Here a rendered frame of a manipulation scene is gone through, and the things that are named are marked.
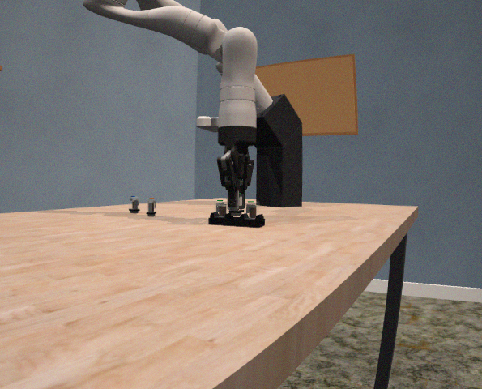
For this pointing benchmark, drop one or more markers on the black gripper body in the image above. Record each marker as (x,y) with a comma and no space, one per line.
(229,136)

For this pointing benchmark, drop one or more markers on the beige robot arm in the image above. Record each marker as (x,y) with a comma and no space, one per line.
(241,92)

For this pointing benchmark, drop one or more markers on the black rack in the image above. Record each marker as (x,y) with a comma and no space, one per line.
(237,221)

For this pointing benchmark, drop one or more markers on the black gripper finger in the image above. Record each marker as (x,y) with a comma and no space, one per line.
(225,166)
(247,175)

